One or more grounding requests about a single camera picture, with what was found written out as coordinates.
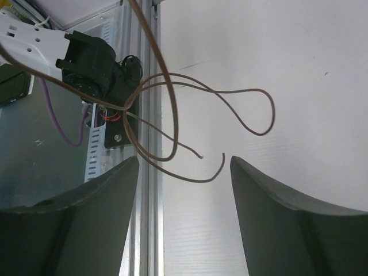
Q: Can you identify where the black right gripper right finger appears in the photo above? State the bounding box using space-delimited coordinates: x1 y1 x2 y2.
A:
231 156 367 275

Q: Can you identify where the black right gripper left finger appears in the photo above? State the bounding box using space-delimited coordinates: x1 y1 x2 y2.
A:
1 156 139 275

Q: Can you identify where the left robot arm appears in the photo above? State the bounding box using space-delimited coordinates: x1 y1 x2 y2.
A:
1 13 143 110

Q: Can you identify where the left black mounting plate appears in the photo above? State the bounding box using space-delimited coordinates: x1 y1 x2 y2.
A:
102 99 139 149

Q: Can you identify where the white slotted cable duct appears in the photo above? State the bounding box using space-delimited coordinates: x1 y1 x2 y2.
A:
83 20 116 183

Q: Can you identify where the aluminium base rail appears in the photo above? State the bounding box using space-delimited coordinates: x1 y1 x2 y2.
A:
123 1 164 275

